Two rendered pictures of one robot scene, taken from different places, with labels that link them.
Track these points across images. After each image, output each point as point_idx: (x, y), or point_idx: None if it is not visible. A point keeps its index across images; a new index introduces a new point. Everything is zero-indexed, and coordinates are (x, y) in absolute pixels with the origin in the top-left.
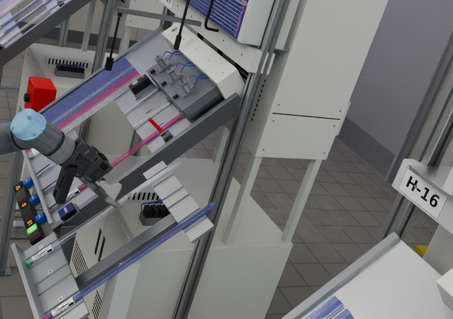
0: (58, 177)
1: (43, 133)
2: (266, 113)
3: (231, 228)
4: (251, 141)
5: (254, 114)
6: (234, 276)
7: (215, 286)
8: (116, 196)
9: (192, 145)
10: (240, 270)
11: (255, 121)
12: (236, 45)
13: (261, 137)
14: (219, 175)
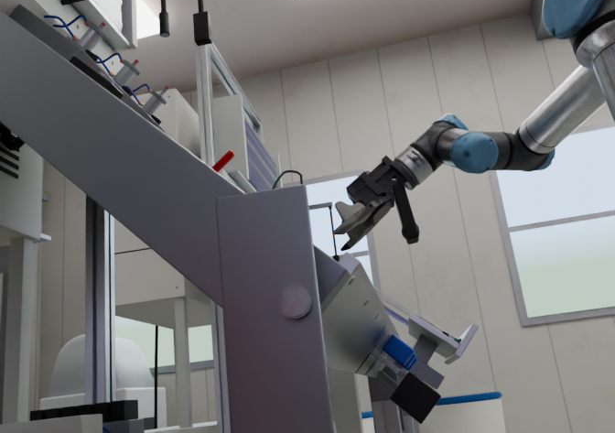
0: (411, 210)
1: (435, 143)
2: (38, 162)
3: (27, 407)
4: (26, 216)
5: (18, 166)
6: None
7: None
8: (348, 233)
9: None
10: None
11: (23, 179)
12: (101, 45)
13: (41, 203)
14: (108, 265)
